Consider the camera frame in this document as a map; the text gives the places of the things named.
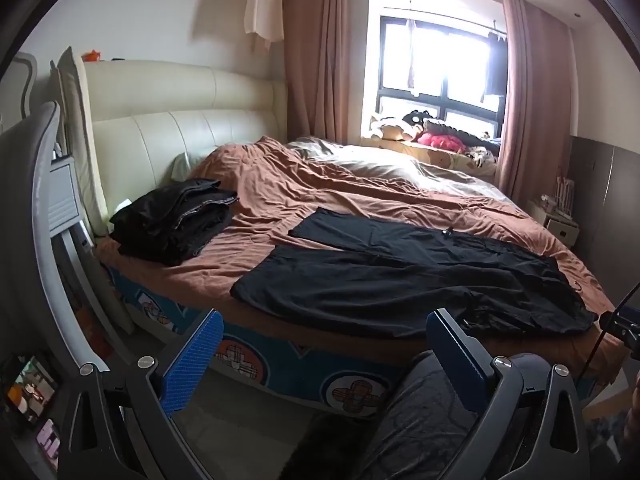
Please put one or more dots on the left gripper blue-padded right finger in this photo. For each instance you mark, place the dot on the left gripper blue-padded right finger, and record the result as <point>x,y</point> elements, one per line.
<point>487,386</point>

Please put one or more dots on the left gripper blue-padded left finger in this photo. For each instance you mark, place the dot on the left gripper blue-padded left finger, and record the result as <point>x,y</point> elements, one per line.
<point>161,385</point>

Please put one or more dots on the black pants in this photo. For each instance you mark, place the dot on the black pants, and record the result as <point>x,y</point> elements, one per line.
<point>380,279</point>

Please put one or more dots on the person's dark trousers leg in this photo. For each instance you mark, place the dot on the person's dark trousers leg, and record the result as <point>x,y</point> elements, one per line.
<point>426,423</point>

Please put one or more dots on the white bedside table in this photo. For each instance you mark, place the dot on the white bedside table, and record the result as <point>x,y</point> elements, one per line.
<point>555,212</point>

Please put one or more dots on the phone with lit screen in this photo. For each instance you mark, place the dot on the phone with lit screen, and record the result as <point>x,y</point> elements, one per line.
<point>29,389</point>

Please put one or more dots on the stack of folded black clothes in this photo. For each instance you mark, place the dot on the stack of folded black clothes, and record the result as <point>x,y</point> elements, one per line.
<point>174,223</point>

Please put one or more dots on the pink right curtain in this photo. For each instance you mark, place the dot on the pink right curtain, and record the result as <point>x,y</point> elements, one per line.
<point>540,103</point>

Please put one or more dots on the pink curtain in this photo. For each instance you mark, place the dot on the pink curtain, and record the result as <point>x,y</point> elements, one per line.
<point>316,52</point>
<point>540,103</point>

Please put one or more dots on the pile of toys on sill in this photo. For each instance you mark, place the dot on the pile of toys on sill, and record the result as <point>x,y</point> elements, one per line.
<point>420,129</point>

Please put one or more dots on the cream leather headboard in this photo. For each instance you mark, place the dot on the cream leather headboard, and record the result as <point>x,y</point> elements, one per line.
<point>145,114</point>

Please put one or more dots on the black framed window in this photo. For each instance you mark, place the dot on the black framed window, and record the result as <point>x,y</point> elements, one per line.
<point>455,74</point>

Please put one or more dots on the white hanging garment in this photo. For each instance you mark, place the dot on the white hanging garment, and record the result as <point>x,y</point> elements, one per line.
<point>263,21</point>

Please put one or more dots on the pink left curtain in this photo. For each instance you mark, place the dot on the pink left curtain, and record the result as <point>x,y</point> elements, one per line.
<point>316,52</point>

